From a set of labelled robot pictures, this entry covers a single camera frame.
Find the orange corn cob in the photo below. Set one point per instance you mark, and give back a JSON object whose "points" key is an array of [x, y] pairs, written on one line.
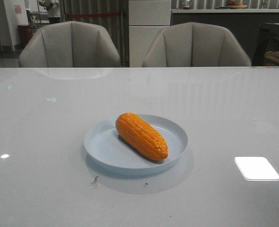
{"points": [[142, 136]]}

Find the light blue plate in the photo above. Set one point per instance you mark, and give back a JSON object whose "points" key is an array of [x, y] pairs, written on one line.
{"points": [[104, 145]]}

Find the right grey upholstered chair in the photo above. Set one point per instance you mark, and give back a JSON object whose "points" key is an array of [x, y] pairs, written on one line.
{"points": [[195, 45]]}

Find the grey upholstered chair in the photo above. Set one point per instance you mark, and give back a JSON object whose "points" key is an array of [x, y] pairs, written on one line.
{"points": [[195, 45], [70, 44]]}

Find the white cabinet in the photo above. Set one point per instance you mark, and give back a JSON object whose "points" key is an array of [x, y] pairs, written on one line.
{"points": [[145, 18]]}

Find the left grey upholstered chair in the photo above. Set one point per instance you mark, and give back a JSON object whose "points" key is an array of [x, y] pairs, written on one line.
{"points": [[70, 44]]}

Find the metal kettle on counter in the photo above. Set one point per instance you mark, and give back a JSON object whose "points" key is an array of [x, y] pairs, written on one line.
{"points": [[188, 4]]}

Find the red barrier belt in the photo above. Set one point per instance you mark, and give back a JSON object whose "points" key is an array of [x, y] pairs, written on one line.
{"points": [[95, 15]]}

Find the person in white shirt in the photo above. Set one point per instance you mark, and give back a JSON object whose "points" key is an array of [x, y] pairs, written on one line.
{"points": [[53, 9]]}

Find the red trash bin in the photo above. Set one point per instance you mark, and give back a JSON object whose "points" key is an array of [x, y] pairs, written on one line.
{"points": [[25, 34]]}

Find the dark grey counter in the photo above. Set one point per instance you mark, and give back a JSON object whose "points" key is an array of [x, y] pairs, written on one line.
{"points": [[245, 24]]}

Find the metal shelf cart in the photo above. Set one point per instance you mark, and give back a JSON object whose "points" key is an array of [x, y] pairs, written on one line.
{"points": [[37, 19]]}

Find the fruit bowl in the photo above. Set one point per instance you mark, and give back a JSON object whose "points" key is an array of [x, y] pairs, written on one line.
{"points": [[234, 4]]}

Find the dark appliance at right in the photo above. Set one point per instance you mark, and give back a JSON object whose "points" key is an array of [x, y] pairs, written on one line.
{"points": [[267, 51]]}

